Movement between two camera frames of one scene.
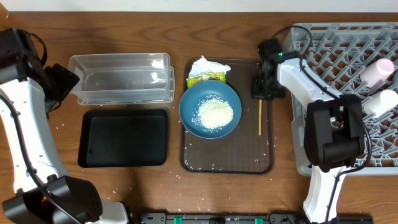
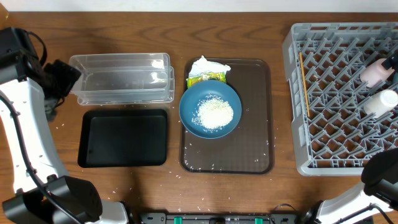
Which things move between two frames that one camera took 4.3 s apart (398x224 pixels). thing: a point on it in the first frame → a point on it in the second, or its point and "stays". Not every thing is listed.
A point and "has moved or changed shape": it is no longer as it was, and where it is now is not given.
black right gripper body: x=263 y=88 → x=395 y=56
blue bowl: x=210 y=109 stays
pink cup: x=379 y=70 stays
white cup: x=382 y=102 stays
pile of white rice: x=212 y=113 stays
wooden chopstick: x=260 y=111 has moved or changed shape
